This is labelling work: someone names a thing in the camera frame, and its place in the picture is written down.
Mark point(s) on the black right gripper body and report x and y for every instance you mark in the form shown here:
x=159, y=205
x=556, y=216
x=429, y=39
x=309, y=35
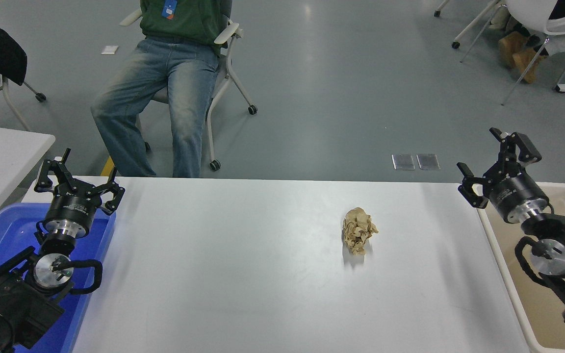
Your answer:
x=515, y=191

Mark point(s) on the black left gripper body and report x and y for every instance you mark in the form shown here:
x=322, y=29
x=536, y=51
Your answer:
x=70, y=208

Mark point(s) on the tan paper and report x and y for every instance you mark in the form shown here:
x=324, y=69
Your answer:
x=359, y=230

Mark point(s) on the blue badge card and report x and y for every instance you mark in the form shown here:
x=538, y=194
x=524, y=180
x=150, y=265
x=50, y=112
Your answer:
x=169, y=9

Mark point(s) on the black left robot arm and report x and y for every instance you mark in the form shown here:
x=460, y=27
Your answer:
x=12, y=304

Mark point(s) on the silver floor plate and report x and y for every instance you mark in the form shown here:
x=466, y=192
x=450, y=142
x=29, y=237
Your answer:
x=403, y=162
x=427, y=161

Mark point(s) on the blue plastic tray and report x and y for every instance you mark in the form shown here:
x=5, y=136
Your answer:
x=8, y=230

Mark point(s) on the large pale plastic bin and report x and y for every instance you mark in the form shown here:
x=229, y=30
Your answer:
x=505, y=260

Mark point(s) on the person with tan boots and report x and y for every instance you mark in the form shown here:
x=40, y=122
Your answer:
x=518, y=49

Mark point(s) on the seated person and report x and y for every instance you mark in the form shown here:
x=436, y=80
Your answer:
x=184, y=98

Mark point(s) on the white shell chair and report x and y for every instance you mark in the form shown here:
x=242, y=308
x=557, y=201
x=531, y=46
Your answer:
x=532, y=12

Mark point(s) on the white wheeled chair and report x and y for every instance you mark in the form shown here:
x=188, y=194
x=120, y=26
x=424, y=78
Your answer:
x=228, y=73

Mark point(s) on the white wheeled frame legs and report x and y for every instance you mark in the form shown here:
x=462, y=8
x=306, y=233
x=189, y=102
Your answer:
x=455, y=45

